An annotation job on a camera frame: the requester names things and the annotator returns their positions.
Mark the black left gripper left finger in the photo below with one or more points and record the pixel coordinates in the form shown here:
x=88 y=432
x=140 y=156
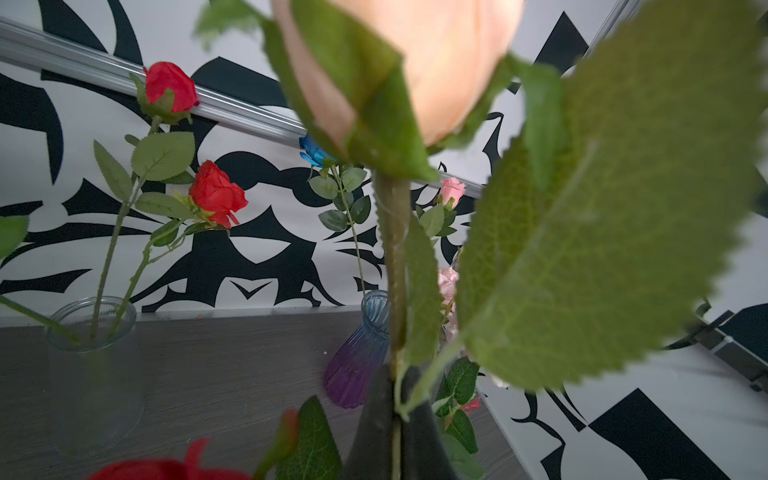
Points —
x=370 y=456

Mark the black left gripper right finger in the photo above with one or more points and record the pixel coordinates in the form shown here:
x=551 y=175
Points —
x=423 y=456

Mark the purple blue glass vase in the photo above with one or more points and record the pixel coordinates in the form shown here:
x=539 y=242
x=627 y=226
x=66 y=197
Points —
x=348 y=374

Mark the pink peony flower spray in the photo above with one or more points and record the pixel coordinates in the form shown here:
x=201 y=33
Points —
x=447 y=283

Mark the pink artificial rose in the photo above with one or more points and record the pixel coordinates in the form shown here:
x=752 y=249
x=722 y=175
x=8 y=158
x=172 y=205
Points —
x=438 y=219

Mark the blue artificial rose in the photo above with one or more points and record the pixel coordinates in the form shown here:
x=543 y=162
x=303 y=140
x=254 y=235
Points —
x=331 y=180

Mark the clear glass vase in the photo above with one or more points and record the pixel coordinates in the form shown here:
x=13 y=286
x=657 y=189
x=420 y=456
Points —
x=96 y=379

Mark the small red artificial rose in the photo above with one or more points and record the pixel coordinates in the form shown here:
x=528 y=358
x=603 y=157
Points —
x=165 y=95

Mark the large red artificial rose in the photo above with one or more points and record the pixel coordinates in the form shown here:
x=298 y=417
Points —
x=212 y=200

